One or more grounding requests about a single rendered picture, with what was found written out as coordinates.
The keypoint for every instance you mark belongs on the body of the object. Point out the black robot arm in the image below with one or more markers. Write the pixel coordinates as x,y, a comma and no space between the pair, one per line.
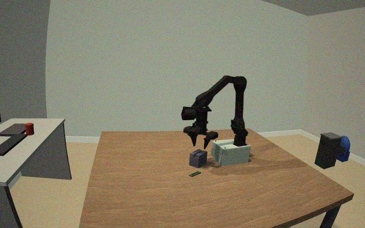
196,111

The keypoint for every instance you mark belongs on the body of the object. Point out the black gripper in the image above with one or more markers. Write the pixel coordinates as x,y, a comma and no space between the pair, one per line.
209,135

